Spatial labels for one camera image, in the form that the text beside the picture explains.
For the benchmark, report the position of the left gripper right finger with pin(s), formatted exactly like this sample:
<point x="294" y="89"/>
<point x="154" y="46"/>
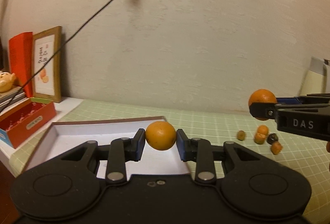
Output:
<point x="205" y="154"/>

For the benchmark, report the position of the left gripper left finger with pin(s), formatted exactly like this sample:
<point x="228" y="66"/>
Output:
<point x="116" y="154"/>

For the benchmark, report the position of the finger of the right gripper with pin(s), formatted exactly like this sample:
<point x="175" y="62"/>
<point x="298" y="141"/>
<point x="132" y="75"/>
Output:
<point x="316" y="98"/>
<point x="270" y="110"/>

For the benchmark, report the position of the orange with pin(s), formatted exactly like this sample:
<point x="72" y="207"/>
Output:
<point x="261" y="96"/>
<point x="160" y="135"/>

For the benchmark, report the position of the dark brown date fruit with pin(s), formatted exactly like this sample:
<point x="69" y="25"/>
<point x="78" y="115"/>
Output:
<point x="272" y="138"/>

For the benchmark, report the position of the small orange fruit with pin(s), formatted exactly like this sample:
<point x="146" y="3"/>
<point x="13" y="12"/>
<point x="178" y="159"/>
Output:
<point x="276" y="147"/>
<point x="260" y="138"/>

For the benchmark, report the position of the small greenish kumquat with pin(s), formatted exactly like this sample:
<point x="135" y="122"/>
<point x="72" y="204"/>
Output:
<point x="241" y="135"/>

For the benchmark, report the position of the small orange fruit front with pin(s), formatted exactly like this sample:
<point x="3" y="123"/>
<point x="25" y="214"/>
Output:
<point x="276" y="147"/>

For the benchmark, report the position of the small orange tangerine piece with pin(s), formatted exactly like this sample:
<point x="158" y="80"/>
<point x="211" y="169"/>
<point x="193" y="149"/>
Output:
<point x="263" y="129"/>

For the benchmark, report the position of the right hand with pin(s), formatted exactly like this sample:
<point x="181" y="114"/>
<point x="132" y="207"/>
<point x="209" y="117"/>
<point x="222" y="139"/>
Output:
<point x="328" y="149"/>

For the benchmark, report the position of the white thermos jug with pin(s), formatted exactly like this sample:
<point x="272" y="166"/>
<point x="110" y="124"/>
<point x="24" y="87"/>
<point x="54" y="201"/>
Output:
<point x="316" y="79"/>

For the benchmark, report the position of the white shallow cardboard tray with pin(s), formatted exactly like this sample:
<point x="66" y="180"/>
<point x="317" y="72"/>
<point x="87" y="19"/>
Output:
<point x="63" y="136"/>

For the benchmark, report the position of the wooden framed orange picture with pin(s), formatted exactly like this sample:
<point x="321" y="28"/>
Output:
<point x="45" y="64"/>

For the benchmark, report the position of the red open gift box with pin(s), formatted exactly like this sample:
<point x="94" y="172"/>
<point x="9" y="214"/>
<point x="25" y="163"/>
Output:
<point x="21" y="121"/>

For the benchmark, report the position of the grey stacked books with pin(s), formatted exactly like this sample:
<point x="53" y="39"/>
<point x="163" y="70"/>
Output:
<point x="11" y="97"/>

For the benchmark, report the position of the yellow plush toy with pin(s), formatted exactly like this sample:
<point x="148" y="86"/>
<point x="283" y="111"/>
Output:
<point x="6" y="81"/>

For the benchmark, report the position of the red paper envelope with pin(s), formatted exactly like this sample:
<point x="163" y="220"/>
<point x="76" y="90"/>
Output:
<point x="20" y="53"/>

